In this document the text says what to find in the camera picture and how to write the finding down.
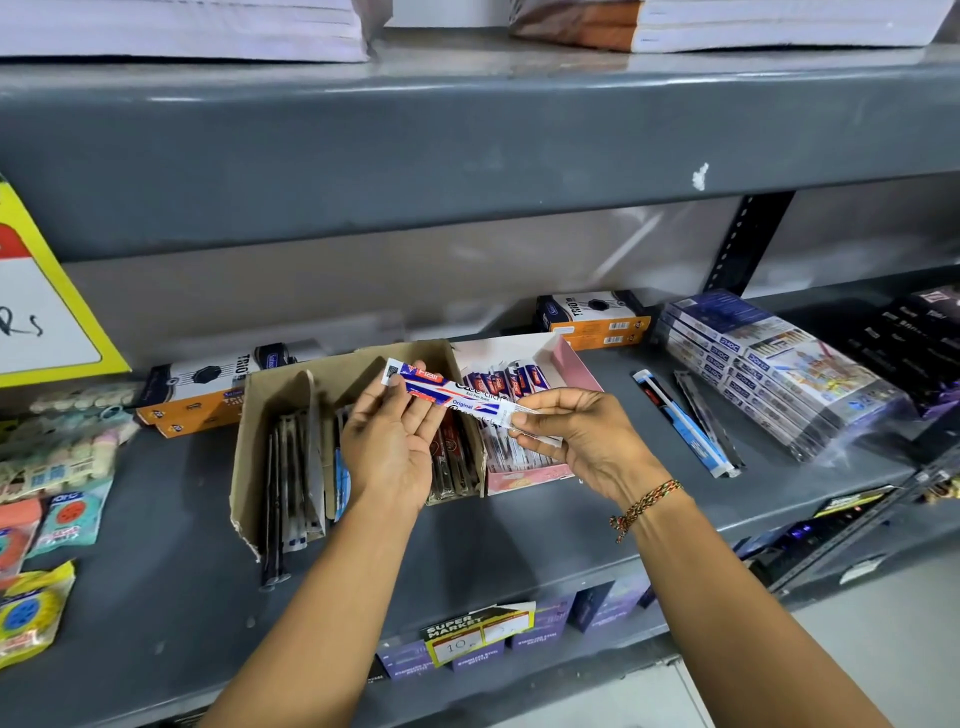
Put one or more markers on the stack of purple pencil boxes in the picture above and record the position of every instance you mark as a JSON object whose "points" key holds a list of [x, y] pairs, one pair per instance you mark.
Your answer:
{"points": [[787, 371]]}

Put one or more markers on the bunch of black pen packets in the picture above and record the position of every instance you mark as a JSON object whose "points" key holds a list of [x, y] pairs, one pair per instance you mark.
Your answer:
{"points": [[289, 480]]}

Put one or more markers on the white red blue pen packet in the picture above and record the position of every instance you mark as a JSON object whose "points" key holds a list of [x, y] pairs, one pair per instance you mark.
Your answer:
{"points": [[465, 397]]}

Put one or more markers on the stack of white notebooks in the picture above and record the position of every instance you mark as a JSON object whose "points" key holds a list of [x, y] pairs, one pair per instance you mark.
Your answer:
{"points": [[180, 26]]}

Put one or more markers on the person's right forearm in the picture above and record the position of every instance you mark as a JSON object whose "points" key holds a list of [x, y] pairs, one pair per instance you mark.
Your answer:
{"points": [[735, 622]]}

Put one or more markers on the yellow white price sign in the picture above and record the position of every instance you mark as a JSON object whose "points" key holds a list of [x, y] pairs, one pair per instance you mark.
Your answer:
{"points": [[45, 315]]}

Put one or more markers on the person's right thumb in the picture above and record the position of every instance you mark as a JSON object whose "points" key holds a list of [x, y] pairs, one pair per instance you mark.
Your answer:
{"points": [[531, 433]]}

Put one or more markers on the row of purple boxes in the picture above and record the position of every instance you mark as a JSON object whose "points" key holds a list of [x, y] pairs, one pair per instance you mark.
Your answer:
{"points": [[600, 604]]}

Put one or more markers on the clear black pen packet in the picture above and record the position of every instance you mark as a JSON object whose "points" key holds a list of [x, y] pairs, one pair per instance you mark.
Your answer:
{"points": [[712, 420]]}

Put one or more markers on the person's left hand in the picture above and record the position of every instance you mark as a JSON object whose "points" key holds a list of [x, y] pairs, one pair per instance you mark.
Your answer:
{"points": [[386, 450]]}

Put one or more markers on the bunch of dark red pen packets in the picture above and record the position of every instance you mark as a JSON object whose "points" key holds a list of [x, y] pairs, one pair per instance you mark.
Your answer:
{"points": [[454, 461]]}

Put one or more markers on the row of red blue pen packets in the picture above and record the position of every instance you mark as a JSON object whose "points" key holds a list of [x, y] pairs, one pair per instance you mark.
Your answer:
{"points": [[499, 379]]}

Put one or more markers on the grey metal shelf rack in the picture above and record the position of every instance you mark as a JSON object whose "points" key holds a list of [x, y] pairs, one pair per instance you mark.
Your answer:
{"points": [[450, 150]]}

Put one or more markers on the person's right hand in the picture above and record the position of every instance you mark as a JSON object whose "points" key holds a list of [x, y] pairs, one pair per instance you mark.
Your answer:
{"points": [[592, 442]]}

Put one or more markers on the teal sharpener packet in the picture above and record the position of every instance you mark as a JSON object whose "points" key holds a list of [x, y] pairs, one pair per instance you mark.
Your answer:
{"points": [[71, 517]]}

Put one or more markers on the person's left thumb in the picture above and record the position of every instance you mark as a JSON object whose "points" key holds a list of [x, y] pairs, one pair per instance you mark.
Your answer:
{"points": [[431, 424]]}

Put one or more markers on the brown cardboard box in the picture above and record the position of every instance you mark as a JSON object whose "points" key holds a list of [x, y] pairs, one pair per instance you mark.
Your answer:
{"points": [[259, 420]]}

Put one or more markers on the orange sharpener packet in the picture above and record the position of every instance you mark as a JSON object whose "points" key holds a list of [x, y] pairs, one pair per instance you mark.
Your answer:
{"points": [[16, 540]]}

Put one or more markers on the pile of pastel eraser packets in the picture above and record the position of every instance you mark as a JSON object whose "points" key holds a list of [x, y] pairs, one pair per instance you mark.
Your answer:
{"points": [[60, 442]]}

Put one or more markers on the stack of orange-covered notebooks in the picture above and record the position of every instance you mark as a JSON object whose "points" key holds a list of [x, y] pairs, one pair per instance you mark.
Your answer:
{"points": [[750, 22]]}

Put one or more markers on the orange black white box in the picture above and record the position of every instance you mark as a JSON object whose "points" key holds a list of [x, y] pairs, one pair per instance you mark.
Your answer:
{"points": [[184, 427], [596, 315], [202, 379]]}

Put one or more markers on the black boxes with blue print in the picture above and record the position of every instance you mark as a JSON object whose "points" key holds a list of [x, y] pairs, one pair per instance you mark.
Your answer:
{"points": [[802, 544]]}

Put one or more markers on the pile of dark purple packets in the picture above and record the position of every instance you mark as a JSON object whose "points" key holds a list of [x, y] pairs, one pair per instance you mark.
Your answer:
{"points": [[911, 337]]}

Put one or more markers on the person's left forearm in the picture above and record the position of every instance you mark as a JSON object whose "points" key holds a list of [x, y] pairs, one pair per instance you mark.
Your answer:
{"points": [[330, 607]]}

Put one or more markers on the blue black pen packet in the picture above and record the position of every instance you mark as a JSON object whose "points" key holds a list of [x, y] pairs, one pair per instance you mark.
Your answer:
{"points": [[686, 427]]}

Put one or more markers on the pink cardboard box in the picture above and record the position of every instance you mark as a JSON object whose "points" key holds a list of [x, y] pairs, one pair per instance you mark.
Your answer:
{"points": [[574, 371]]}

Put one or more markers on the yellow sharpener packet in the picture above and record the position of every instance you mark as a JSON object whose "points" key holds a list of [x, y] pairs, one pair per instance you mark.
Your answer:
{"points": [[30, 615]]}

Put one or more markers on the yellow shelf price label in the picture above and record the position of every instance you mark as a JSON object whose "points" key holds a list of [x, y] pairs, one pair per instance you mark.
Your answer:
{"points": [[480, 634]]}

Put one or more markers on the black slotted shelf upright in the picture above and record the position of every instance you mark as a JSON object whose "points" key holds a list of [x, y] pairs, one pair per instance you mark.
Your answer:
{"points": [[746, 240]]}

